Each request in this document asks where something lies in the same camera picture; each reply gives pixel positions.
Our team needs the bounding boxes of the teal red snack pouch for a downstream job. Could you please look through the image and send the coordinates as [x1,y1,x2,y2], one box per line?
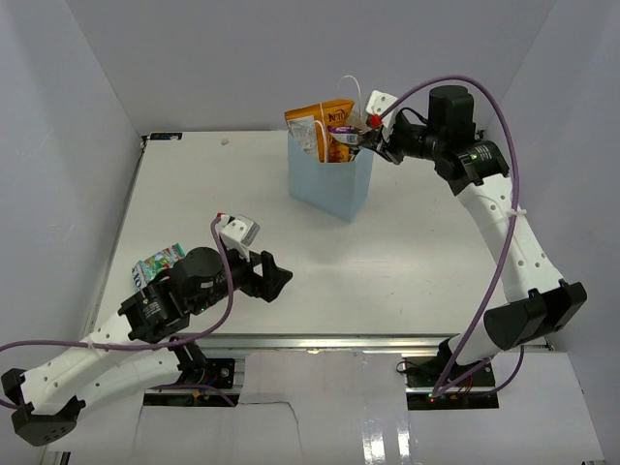
[131,243,185,291]

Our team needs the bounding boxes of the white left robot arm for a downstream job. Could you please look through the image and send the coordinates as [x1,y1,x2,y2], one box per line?
[1,247,293,447]

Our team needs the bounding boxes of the orange kettle chips bag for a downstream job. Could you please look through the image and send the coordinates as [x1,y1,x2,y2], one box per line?
[284,99,355,163]

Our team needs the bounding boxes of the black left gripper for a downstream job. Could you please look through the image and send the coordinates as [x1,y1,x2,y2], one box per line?
[191,242,294,315]

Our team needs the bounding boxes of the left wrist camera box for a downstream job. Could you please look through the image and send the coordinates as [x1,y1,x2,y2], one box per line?
[216,213,261,256]

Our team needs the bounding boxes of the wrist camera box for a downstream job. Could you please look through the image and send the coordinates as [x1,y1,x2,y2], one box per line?
[216,213,261,256]
[365,90,397,130]

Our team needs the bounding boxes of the light blue paper bag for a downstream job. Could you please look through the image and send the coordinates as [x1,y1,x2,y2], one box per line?
[287,75,375,224]

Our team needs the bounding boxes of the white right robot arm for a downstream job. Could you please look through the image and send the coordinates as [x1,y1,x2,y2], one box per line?
[365,85,587,387]

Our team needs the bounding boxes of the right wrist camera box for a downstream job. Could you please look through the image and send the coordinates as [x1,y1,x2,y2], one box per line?
[365,90,397,130]

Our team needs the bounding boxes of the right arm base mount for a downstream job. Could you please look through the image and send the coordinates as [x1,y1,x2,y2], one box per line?
[395,356,499,412]

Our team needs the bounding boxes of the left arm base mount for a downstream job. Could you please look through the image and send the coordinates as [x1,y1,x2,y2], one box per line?
[178,358,235,389]

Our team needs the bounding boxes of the purple candy bar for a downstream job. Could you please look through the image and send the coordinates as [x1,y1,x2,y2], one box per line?
[327,126,363,146]

